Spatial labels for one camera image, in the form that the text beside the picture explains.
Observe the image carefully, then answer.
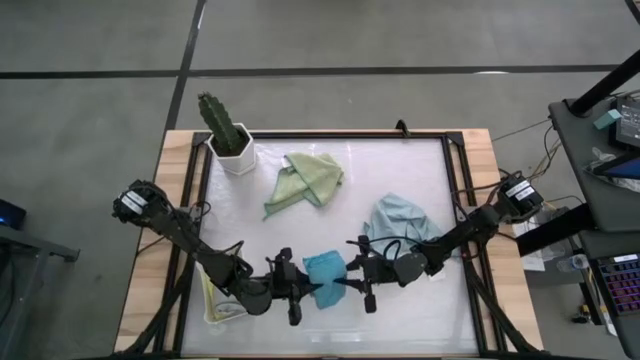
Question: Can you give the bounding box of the white plastic bin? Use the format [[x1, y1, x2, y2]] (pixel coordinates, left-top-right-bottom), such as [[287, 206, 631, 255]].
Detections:
[[199, 261, 250, 325]]

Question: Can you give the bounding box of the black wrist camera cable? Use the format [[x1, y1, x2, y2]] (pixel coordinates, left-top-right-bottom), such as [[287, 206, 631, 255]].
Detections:
[[344, 234, 432, 262], [209, 239, 247, 257]]

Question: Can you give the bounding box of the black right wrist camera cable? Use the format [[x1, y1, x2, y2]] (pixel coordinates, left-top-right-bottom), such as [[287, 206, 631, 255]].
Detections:
[[344, 234, 432, 262]]

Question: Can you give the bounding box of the light blue microfiber towel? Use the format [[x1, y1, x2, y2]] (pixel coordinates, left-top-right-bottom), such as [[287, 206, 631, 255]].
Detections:
[[362, 193, 447, 259]]

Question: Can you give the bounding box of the small teal box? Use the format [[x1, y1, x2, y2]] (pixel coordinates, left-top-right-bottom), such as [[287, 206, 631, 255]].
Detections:
[[593, 108, 623, 131]]

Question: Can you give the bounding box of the clear plastic bag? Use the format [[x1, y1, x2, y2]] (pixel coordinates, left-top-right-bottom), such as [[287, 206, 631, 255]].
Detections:
[[584, 147, 640, 194]]

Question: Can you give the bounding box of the blue backlit keyboard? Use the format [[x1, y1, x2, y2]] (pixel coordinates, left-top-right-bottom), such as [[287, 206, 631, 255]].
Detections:
[[597, 253, 640, 316]]

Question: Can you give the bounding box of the dark tablet screen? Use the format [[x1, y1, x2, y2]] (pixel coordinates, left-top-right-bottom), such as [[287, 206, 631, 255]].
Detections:
[[614, 94, 640, 149]]

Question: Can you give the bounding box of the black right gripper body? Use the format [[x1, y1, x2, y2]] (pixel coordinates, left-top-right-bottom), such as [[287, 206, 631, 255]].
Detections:
[[347, 234, 401, 315]]

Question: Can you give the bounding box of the white hexagonal plant pot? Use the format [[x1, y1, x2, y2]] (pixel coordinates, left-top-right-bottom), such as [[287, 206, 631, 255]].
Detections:
[[206, 122, 258, 177]]

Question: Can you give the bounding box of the clear plastic bottle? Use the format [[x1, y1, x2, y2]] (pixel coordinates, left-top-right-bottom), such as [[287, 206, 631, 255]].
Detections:
[[557, 253, 591, 274]]

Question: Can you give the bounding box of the pale green microfiber towel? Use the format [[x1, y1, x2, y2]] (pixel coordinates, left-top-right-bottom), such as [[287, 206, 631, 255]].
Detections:
[[263, 151, 345, 220]]

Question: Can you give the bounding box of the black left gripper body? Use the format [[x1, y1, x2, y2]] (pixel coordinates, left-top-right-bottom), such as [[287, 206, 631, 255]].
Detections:
[[269, 247, 304, 327]]

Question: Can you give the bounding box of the grey equipment cart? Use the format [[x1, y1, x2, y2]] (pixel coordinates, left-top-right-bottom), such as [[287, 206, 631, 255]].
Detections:
[[547, 97, 640, 234]]

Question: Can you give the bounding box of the green cactus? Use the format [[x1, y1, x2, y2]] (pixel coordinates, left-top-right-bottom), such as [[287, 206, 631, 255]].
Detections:
[[197, 91, 242, 157]]

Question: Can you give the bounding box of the yellow microfiber towel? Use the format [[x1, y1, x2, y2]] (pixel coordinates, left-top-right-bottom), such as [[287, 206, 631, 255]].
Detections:
[[203, 269, 222, 321]]

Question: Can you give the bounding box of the teal blue microfiber towel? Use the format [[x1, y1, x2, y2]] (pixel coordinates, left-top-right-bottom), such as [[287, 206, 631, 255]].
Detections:
[[302, 249, 348, 310]]

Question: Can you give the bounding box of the black stand post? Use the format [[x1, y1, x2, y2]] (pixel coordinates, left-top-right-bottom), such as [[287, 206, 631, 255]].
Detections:
[[569, 49, 640, 117]]

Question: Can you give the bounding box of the black left wrist camera cable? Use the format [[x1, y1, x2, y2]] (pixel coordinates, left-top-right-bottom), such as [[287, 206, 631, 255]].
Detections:
[[209, 239, 247, 257]]

